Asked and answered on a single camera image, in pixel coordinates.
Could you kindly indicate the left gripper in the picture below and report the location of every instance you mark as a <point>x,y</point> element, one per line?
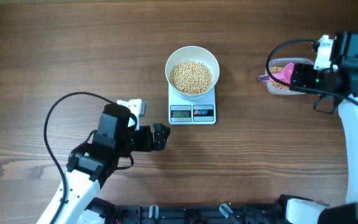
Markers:
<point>146,145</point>

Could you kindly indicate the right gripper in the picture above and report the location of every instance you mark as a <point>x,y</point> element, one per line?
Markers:
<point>301,75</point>

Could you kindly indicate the pink plastic measuring scoop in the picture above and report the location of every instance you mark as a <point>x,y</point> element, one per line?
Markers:
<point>281,73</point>

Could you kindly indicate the white digital kitchen scale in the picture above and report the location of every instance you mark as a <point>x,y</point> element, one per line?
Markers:
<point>192,109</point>

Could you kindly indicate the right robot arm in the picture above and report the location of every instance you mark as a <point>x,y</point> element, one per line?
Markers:
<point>344,57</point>

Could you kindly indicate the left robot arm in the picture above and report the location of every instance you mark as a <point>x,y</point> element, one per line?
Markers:
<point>92,162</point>

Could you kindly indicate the white bowl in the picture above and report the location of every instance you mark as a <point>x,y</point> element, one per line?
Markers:
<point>197,54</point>

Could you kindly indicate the clear plastic container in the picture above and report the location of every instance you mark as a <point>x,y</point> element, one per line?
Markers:
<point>281,62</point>

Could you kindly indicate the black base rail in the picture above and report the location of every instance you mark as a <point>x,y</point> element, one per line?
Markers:
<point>249,214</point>

